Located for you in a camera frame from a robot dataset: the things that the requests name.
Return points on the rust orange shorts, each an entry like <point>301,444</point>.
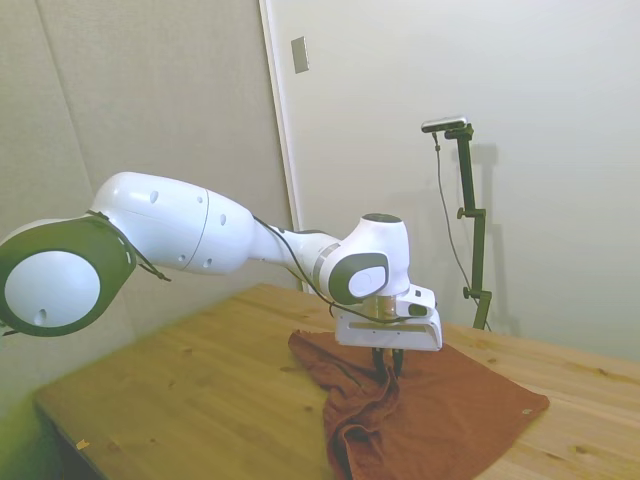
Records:
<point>450,415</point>

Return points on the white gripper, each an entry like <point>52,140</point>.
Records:
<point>390,336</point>

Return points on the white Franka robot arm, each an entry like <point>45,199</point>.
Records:
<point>175,225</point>

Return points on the dark jointed camera stand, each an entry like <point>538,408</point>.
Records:
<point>472,210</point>

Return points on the grey stereo camera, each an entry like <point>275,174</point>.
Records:
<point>445,123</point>

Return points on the grey wall switch plate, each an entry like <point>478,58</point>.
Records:
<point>300,55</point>

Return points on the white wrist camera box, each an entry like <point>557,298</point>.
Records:
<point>417,301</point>

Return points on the white door frame trim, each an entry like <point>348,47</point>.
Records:
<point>282,125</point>

